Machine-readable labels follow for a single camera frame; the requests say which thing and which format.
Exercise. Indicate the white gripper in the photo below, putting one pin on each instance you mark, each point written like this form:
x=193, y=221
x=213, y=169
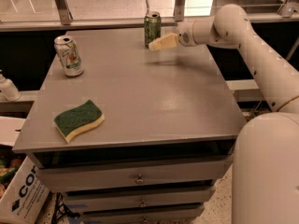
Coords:
x=185, y=34

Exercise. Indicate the green soda can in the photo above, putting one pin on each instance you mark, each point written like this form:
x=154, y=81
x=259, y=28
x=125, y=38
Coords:
x=152, y=27

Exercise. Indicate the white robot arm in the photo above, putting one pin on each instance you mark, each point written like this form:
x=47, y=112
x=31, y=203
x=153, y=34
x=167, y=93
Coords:
x=265, y=174

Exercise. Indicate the white 7up can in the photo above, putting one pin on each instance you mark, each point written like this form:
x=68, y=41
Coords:
x=68, y=55

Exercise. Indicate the green yellow sponge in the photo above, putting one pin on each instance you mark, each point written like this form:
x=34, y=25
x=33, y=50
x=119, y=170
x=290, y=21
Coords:
x=79, y=120

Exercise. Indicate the top grey drawer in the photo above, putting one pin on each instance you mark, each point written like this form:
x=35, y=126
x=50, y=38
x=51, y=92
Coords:
x=134, y=174

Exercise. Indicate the grey drawer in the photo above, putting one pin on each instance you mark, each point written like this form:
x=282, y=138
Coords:
x=134, y=174
x=139, y=199
x=144, y=216

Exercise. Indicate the middle grey drawer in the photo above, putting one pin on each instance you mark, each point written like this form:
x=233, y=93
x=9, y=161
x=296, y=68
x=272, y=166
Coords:
x=139, y=199

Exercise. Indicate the white plastic bottle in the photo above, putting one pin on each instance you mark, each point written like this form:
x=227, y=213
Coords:
x=8, y=88

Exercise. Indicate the bottom grey drawer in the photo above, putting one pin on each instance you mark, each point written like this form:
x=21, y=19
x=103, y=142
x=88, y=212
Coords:
x=144, y=216

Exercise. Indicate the white cardboard box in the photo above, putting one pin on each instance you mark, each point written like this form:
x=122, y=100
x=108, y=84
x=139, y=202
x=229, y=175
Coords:
x=22, y=194

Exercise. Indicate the metal window frame rail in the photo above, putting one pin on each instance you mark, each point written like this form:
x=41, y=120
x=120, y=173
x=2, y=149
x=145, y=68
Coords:
x=33, y=15

